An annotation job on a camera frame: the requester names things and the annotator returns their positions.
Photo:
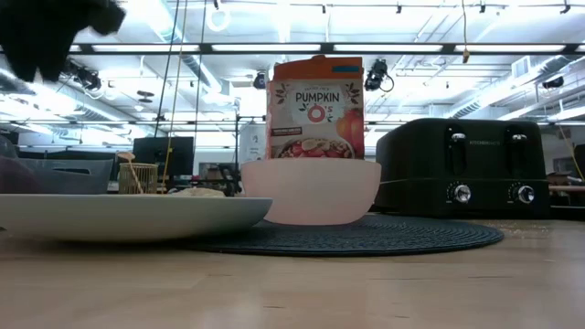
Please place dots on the gold spoon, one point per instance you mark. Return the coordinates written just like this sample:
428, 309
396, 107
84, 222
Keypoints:
126, 156

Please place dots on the red apple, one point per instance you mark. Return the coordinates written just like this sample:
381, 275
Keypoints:
13, 176

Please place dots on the pale grey round plate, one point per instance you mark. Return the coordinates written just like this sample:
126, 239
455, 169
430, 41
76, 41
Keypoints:
128, 217

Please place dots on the black hanging camera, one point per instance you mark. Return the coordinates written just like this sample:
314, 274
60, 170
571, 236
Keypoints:
84, 75
259, 80
378, 73

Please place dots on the black four-slot toaster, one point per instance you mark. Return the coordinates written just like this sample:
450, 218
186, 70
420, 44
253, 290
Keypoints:
461, 164

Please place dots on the white banner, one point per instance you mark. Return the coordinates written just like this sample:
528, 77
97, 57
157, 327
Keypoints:
252, 141

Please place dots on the toasted bagel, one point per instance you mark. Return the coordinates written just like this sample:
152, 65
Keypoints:
198, 192

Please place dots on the grey translucent plastic tray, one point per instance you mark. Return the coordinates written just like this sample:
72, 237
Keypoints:
91, 183

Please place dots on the pink translucent bowl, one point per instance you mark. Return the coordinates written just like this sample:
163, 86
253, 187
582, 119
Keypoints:
311, 192

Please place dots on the black computer monitor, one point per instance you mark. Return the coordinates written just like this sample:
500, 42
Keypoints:
160, 155

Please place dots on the Pumpkin O's cereal box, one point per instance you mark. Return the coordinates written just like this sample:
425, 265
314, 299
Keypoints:
315, 109

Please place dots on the small cup of milk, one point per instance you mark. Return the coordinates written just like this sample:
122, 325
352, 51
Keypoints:
146, 179

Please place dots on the dark blue round placemat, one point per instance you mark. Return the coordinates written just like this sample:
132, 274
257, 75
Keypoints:
388, 237

